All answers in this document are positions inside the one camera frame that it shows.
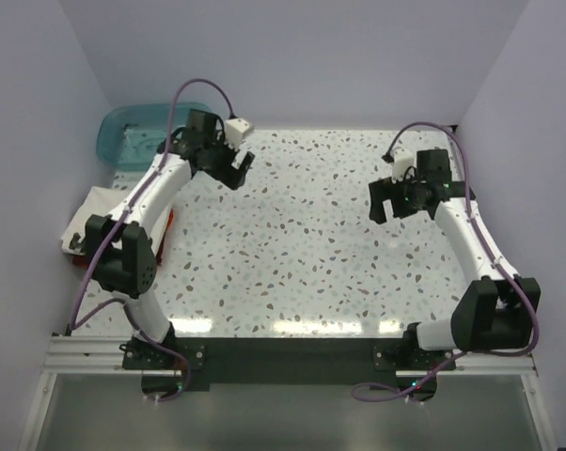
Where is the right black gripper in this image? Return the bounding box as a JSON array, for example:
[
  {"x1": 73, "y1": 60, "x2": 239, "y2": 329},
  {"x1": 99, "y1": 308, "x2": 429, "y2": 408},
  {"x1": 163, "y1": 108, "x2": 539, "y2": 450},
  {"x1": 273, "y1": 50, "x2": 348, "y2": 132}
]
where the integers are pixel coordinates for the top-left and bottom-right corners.
[{"x1": 368, "y1": 169, "x2": 423, "y2": 225}]

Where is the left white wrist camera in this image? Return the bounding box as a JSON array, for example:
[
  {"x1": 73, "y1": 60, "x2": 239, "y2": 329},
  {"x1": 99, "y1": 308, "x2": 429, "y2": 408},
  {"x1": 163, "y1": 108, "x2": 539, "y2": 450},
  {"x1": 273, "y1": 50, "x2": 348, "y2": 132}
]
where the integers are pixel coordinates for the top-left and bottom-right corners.
[{"x1": 224, "y1": 117, "x2": 254, "y2": 148}]

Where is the folded dark red shirt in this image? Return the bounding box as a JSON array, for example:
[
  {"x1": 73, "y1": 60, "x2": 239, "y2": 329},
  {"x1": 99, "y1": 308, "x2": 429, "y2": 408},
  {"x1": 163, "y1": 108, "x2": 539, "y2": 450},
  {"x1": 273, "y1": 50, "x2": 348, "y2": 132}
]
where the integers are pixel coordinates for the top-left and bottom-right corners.
[{"x1": 71, "y1": 255, "x2": 163, "y2": 270}]

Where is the teal plastic bin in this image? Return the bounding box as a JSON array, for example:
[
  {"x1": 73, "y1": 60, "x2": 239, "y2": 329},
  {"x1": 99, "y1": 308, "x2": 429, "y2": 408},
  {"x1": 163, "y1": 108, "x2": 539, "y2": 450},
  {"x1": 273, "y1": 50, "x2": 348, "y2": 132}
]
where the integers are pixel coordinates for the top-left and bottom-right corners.
[{"x1": 96, "y1": 101, "x2": 213, "y2": 172}]

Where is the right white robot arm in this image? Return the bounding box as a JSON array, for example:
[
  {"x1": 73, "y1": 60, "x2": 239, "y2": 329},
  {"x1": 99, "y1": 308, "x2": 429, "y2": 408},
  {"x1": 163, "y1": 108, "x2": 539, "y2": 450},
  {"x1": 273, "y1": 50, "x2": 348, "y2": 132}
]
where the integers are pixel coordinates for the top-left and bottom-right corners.
[{"x1": 369, "y1": 148, "x2": 541, "y2": 369}]

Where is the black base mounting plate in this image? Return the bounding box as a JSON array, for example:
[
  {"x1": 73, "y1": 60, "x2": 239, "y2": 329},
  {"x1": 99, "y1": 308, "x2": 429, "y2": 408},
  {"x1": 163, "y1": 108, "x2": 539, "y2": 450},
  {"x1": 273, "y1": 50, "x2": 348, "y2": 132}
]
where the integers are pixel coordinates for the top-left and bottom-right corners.
[{"x1": 119, "y1": 337, "x2": 450, "y2": 394}]

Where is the aluminium extrusion rail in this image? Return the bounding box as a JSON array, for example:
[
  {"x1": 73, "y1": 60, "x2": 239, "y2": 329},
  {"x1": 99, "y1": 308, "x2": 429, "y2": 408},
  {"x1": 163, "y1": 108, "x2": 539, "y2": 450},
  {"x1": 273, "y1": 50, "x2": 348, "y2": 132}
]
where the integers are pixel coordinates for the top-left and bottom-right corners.
[{"x1": 41, "y1": 336, "x2": 538, "y2": 376}]

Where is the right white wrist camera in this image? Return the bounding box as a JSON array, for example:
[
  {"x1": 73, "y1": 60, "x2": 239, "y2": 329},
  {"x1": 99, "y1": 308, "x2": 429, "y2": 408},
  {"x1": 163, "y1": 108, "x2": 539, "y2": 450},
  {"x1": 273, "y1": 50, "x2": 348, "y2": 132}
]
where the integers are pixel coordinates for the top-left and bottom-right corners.
[{"x1": 383, "y1": 148, "x2": 417, "y2": 183}]

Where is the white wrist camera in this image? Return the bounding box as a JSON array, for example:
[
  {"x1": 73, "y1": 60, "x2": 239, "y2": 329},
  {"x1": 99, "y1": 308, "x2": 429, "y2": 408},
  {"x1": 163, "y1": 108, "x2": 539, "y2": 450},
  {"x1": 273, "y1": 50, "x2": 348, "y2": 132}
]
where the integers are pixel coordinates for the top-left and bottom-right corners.
[
  {"x1": 224, "y1": 117, "x2": 254, "y2": 148},
  {"x1": 383, "y1": 148, "x2": 417, "y2": 183}
]

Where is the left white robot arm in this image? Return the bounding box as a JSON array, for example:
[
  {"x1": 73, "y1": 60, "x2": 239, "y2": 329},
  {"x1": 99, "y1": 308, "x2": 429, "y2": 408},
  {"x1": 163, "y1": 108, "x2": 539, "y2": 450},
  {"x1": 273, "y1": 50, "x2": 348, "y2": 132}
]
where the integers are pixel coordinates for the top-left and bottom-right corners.
[{"x1": 75, "y1": 109, "x2": 255, "y2": 368}]

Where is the white t shirt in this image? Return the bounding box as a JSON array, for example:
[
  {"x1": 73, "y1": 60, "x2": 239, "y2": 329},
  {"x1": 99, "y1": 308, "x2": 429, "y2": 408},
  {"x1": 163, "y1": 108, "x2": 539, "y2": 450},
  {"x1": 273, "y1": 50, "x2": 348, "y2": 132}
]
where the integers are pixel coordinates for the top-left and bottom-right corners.
[{"x1": 59, "y1": 185, "x2": 171, "y2": 257}]

